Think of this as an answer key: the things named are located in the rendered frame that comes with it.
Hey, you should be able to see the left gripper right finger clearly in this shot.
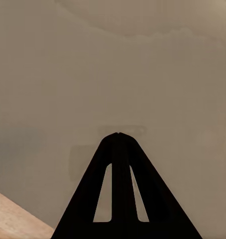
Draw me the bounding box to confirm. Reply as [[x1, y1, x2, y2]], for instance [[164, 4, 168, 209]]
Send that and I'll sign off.
[[119, 132, 203, 239]]

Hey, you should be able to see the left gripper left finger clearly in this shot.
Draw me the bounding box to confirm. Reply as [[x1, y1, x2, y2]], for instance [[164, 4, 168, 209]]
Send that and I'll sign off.
[[51, 132, 126, 239]]

